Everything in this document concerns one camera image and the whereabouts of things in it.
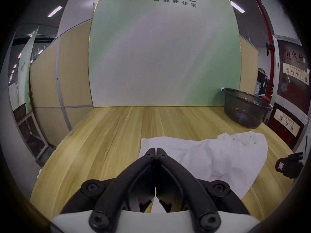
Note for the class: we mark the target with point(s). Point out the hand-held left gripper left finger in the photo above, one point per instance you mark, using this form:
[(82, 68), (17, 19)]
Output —
[(131, 178)]

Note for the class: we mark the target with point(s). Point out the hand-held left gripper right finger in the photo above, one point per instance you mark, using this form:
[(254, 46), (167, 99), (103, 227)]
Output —
[(179, 178)]

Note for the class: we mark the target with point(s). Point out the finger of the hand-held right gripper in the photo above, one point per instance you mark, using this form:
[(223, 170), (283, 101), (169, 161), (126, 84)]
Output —
[(290, 165)]

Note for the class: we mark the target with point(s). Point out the white cloth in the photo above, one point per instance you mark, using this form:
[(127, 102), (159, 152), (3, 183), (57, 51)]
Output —
[(218, 159)]

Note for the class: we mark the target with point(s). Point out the black plastic basin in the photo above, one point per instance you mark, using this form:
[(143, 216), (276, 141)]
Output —
[(243, 110)]

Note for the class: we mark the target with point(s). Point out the grey metal rack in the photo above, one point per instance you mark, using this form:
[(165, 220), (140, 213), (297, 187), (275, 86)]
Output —
[(31, 135)]

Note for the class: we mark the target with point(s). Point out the dark red wall cabinet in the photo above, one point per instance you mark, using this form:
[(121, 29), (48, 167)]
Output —
[(294, 81)]

